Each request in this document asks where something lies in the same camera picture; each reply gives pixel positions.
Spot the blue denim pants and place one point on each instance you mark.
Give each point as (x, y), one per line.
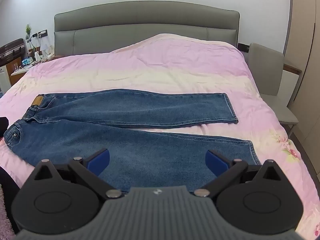
(140, 140)

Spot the wall socket panel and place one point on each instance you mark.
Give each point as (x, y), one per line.
(42, 33)

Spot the green potted plant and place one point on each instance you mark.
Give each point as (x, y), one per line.
(28, 31)

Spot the dark brown suitcase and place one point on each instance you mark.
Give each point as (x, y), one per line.
(11, 50)

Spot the grey upholstered bed headboard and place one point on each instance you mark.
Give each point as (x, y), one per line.
(140, 27)

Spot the grey chair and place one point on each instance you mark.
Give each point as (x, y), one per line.
(266, 70)

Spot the purple fuzzy cloth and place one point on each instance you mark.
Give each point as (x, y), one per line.
(3, 210)

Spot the wooden nightstand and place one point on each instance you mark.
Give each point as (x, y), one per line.
(15, 67)

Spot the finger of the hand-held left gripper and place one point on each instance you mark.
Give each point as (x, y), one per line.
(3, 127)

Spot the pink floral blanket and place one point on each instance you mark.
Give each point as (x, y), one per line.
(162, 67)

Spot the beige wardrobe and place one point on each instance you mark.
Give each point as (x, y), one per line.
(307, 67)

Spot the white bedside cabinet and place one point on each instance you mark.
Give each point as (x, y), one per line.
(291, 85)

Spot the dark cloth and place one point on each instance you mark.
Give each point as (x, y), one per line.
(8, 195)

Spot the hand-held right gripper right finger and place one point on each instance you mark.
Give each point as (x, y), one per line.
(214, 162)

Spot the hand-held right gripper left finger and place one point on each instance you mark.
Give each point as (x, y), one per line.
(100, 161)

